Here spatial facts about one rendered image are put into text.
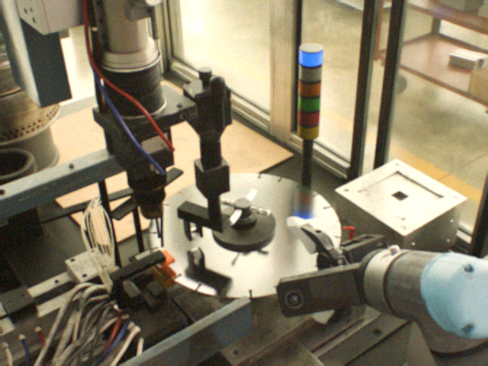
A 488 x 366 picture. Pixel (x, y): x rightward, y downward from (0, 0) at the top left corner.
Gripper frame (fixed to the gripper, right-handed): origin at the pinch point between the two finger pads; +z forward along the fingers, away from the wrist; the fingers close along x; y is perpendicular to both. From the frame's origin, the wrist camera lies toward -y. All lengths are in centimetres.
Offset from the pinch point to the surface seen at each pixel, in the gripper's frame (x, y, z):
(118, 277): 5.5, -23.0, 12.6
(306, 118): 21.0, 22.8, 28.7
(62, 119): 41, -14, 105
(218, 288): -0.6, -9.5, 8.9
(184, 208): 12.2, -9.9, 14.1
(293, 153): 13, 36, 66
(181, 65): 49, 27, 111
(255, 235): 4.4, 0.5, 14.5
